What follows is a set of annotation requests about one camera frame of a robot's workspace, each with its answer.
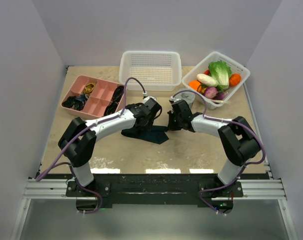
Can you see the rolled black tie back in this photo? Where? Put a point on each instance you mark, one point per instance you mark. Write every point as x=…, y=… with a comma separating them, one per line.
x=118, y=93

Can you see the purple onion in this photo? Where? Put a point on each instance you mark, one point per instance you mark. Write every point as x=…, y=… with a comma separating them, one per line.
x=210, y=92

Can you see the rolled black tie left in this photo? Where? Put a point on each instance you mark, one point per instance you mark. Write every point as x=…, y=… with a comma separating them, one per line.
x=69, y=102

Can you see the orange fruit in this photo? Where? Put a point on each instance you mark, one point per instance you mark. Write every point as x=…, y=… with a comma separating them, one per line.
x=195, y=85
x=234, y=79

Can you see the rolled yellow tie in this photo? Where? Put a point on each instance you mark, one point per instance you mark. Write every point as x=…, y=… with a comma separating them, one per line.
x=88, y=89

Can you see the orange fruit right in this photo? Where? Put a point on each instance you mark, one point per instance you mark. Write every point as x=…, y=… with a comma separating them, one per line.
x=234, y=79

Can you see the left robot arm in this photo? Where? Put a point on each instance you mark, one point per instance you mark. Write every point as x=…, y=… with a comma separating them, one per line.
x=78, y=141

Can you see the rolled black tie front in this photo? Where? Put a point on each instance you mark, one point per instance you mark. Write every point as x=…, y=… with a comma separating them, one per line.
x=110, y=109

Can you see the green lettuce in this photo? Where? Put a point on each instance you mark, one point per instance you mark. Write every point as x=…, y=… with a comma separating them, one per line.
x=221, y=72

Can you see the orange fruit left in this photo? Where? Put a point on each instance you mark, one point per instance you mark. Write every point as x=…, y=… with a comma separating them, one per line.
x=195, y=85

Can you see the purple eggplant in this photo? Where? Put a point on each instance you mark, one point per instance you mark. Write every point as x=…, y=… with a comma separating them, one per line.
x=220, y=96

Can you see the white vegetable basket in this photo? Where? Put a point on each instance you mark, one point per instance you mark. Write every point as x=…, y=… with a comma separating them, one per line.
x=203, y=66

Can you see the red tomato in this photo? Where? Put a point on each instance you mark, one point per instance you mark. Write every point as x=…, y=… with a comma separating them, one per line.
x=207, y=72

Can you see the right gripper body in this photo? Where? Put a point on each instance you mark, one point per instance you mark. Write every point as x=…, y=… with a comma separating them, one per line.
x=174, y=122

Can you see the pink divided tray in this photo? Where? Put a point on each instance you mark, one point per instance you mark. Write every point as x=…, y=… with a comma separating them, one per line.
x=97, y=101

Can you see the grey cylinder roll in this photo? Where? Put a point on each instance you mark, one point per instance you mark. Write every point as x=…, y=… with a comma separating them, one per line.
x=189, y=97

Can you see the white empty basket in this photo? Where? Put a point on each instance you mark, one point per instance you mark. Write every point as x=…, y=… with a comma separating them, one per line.
x=156, y=70

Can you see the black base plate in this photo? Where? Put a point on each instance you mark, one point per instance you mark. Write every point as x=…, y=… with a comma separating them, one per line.
x=155, y=189

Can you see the white radish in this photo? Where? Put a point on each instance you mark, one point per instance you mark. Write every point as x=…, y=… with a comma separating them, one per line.
x=207, y=80

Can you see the dark green tie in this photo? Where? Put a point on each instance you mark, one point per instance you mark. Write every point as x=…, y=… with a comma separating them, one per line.
x=157, y=134

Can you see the rolled black tie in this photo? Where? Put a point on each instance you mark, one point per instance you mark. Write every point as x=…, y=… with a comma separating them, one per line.
x=69, y=102
x=118, y=93
x=110, y=109

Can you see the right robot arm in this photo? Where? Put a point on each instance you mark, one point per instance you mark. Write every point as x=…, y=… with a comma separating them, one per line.
x=238, y=140

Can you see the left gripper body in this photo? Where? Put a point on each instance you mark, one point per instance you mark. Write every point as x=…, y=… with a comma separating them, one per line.
x=149, y=123

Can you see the rolled blue tie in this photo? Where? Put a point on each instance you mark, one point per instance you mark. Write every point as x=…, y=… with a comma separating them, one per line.
x=79, y=102

